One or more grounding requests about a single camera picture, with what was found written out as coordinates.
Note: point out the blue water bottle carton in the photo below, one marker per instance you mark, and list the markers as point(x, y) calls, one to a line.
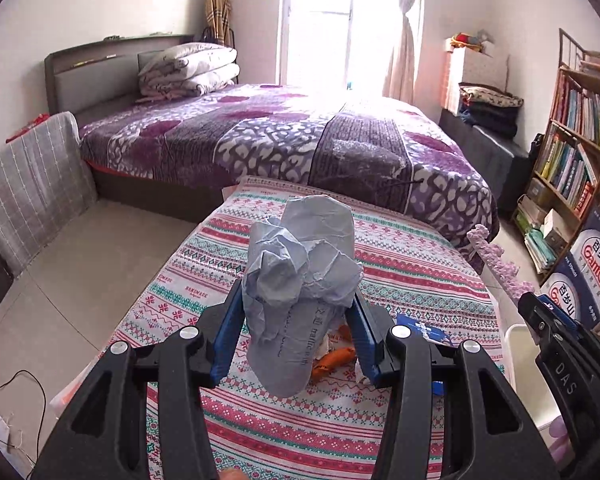
point(562, 292)
point(597, 257)

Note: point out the pale curtain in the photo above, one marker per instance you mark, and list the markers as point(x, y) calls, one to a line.
point(405, 60)

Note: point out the black bag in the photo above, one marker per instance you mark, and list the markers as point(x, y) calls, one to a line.
point(536, 147)

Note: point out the bright window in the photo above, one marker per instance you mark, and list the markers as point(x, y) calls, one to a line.
point(325, 35)

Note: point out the patterned striped tablecloth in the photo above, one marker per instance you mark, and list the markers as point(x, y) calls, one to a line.
point(420, 270)

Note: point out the grey striped cloth cover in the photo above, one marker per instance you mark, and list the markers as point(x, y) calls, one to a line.
point(35, 180)

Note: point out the blue carton box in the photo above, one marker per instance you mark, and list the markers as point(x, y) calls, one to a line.
point(430, 332)

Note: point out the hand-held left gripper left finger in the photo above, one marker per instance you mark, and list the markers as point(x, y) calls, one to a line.
point(226, 340)

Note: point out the red yellow plush toy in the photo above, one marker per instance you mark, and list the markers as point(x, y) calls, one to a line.
point(462, 39)

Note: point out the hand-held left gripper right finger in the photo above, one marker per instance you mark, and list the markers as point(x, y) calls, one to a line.
point(365, 340)

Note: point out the stack of green books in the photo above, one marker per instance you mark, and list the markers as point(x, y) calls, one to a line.
point(540, 250)

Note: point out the stack of folded clothes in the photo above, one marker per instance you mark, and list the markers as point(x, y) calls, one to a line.
point(490, 110)

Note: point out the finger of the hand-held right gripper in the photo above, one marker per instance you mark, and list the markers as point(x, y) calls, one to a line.
point(547, 315)

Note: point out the blue white small box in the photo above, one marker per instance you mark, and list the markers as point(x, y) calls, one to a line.
point(436, 388)

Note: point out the white patterned storage box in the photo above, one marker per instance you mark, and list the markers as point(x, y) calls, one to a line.
point(472, 67)

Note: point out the folded floral quilt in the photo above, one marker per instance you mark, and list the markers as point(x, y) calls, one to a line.
point(190, 70)

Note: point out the lavender slipper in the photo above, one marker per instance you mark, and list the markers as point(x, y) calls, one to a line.
point(560, 440)

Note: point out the black ottoman bench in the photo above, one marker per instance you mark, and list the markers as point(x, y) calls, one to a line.
point(490, 155)

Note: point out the wooden bookshelf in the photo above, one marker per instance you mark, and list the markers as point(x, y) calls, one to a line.
point(580, 140)

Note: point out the bed with purple bedspread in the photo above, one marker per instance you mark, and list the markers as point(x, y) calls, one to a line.
point(280, 130)

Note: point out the red cloth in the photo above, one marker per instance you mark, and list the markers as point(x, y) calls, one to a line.
point(32, 127)

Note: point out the pink knitted strip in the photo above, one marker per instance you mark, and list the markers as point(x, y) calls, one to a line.
point(490, 255)

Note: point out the orange snack wrapper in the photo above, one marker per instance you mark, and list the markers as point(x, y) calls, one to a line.
point(332, 360)

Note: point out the grey plastic bag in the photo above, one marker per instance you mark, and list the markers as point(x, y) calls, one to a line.
point(300, 260)

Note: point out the row of colourful books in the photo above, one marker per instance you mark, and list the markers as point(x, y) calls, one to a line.
point(585, 110)

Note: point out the white trash bin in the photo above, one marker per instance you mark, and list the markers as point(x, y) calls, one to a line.
point(522, 375)

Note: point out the clear bubble wrap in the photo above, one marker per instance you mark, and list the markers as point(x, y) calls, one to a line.
point(365, 160)

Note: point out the grey bed headboard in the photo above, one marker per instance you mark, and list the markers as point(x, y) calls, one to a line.
point(95, 80)

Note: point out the small white green box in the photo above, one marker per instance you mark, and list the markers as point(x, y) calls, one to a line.
point(557, 232)

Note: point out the plaid coat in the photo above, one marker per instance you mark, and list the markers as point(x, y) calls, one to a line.
point(217, 10)

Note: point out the thin black stick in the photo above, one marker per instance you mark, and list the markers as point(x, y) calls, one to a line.
point(402, 181)

